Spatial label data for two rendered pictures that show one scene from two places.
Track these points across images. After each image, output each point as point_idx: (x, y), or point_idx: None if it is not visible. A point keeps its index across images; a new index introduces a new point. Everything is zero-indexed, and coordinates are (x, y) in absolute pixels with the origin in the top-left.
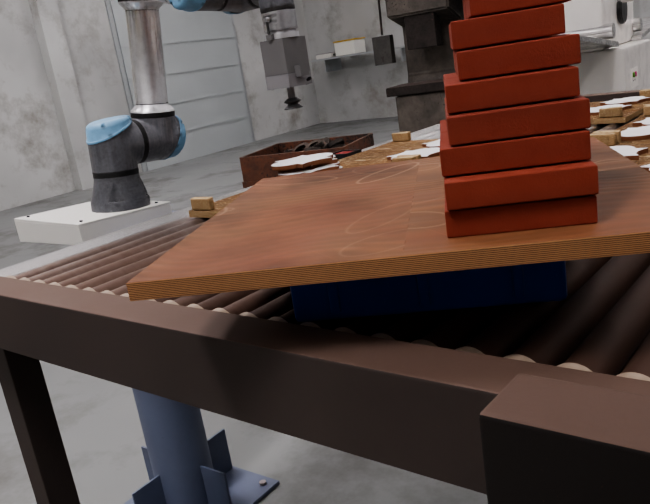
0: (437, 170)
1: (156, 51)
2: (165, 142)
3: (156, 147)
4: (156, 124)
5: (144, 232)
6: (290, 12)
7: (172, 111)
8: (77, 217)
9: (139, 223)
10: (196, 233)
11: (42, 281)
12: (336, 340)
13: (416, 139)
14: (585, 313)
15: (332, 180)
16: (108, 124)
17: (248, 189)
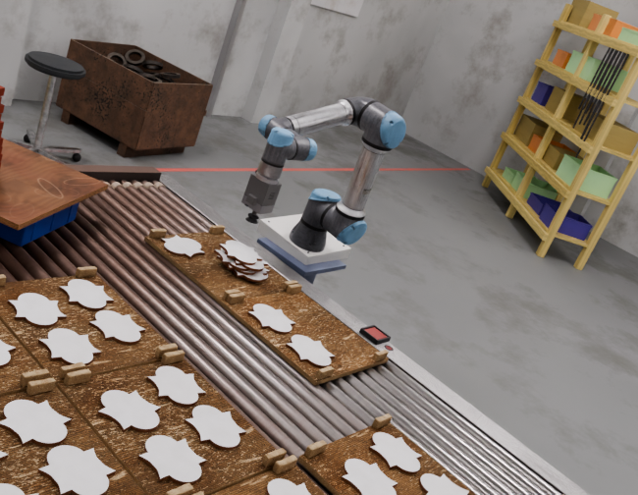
0: (27, 189)
1: (357, 174)
2: (332, 227)
3: (326, 225)
4: (334, 213)
5: (204, 220)
6: (262, 164)
7: (346, 214)
8: (284, 224)
9: (238, 228)
10: (18, 145)
11: (139, 185)
12: None
13: (421, 390)
14: None
15: (61, 181)
16: (313, 192)
17: (84, 174)
